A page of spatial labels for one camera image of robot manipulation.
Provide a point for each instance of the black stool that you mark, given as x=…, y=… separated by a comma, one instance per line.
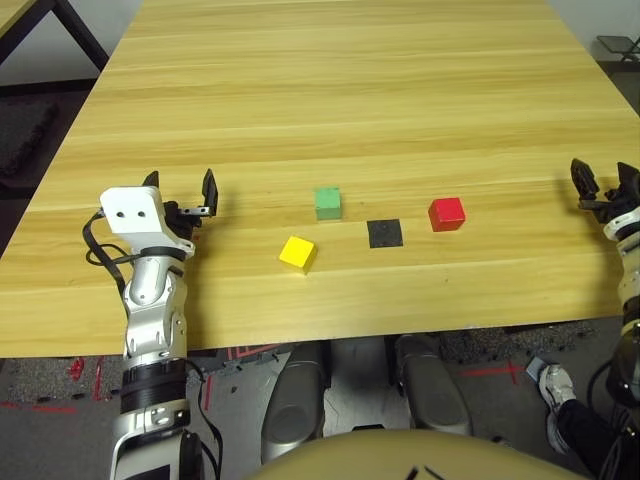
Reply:
x=620, y=44

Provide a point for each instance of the white sneaker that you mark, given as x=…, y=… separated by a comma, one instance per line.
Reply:
x=557, y=387

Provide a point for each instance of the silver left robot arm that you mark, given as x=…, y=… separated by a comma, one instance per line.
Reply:
x=150, y=300

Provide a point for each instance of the green wooden block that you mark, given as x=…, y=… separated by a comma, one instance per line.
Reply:
x=327, y=202

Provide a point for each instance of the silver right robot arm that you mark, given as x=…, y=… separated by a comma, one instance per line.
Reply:
x=631, y=280

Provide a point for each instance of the grey robot left leg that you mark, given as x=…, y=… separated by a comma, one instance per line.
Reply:
x=295, y=395

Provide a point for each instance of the red wooden block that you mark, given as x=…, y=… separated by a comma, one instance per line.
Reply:
x=446, y=212

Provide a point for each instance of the small grey box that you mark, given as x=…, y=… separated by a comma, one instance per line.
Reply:
x=535, y=369

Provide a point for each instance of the beige robot torso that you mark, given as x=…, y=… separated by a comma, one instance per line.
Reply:
x=400, y=457

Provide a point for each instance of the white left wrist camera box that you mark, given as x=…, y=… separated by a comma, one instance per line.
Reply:
x=132, y=210

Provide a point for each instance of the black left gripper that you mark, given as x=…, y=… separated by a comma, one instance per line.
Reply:
x=187, y=212

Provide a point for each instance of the grey robot right leg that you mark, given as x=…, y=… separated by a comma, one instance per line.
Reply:
x=430, y=385

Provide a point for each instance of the black square pad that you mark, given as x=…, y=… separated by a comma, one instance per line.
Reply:
x=385, y=233

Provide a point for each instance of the grey robot leg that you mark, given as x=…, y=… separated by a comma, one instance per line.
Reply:
x=295, y=395
x=430, y=385

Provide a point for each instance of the dark trouser leg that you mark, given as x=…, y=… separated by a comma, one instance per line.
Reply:
x=580, y=430

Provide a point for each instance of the wooden side table black frame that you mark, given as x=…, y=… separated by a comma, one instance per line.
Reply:
x=15, y=12

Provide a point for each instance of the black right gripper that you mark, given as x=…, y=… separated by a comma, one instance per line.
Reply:
x=617, y=202

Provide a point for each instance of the dark floor mat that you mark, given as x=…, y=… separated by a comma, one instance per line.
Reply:
x=22, y=135

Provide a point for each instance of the yellow wooden block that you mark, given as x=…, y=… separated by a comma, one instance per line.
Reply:
x=297, y=251

